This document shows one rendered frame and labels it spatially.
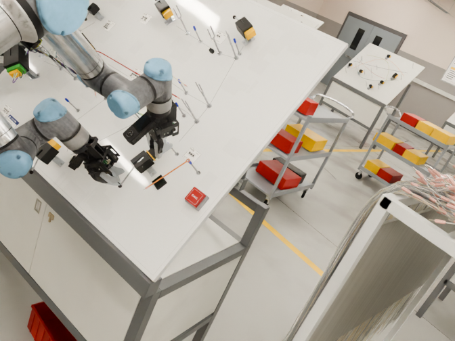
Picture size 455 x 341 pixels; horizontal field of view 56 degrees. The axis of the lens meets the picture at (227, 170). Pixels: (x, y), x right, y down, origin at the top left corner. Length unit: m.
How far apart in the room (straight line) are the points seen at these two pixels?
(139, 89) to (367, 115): 7.03
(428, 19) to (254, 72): 11.52
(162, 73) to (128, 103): 0.13
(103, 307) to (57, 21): 1.08
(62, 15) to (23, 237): 1.27
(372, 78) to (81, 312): 7.25
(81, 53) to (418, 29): 12.17
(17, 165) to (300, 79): 0.92
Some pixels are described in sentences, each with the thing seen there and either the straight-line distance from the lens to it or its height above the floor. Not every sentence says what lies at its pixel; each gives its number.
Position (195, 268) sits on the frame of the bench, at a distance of 1.61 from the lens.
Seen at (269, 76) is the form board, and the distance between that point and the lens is 1.55.
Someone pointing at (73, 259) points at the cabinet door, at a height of 0.65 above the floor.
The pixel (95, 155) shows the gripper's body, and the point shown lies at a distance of 1.34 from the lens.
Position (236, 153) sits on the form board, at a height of 1.26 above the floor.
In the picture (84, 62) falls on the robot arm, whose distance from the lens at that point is 1.16.
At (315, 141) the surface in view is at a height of 0.69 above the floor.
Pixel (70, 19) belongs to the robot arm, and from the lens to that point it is 0.86.
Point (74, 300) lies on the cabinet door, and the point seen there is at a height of 0.50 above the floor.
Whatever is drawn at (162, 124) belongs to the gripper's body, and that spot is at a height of 1.29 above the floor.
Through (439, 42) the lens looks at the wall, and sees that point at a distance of 12.73.
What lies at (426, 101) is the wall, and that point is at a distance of 12.57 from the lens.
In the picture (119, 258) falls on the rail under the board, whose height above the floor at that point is 0.85.
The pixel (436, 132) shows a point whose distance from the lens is 5.99.
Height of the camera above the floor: 1.75
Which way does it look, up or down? 23 degrees down
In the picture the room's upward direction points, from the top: 24 degrees clockwise
